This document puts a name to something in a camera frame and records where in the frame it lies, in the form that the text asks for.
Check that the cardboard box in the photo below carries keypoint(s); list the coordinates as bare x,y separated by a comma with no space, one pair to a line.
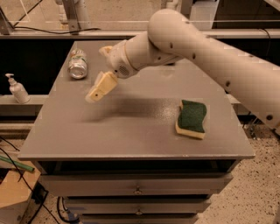
15,195

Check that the middle grey drawer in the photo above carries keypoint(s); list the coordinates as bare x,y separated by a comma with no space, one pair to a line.
138,206

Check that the top grey drawer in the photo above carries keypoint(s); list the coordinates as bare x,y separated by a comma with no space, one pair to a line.
135,185

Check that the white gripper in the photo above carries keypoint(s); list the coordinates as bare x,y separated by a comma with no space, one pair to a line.
117,60

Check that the grey drawer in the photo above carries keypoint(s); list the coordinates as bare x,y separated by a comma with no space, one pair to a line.
138,206
135,185
139,219

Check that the left metal bracket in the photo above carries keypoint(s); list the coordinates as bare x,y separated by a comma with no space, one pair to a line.
71,15

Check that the green yellow sponge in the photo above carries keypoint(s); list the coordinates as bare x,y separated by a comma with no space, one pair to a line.
190,119

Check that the white pump bottle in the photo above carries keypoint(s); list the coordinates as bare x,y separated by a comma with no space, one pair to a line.
17,89

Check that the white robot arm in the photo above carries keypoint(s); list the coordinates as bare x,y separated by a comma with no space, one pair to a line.
254,82

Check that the bottom grey drawer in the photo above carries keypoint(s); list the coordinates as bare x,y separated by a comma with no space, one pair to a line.
139,219

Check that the green rod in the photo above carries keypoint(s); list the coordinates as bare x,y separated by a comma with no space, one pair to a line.
17,164

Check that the green white 7up can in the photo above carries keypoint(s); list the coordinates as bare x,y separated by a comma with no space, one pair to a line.
77,64

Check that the grey drawer cabinet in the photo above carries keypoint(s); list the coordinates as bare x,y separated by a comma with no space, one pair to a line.
132,129

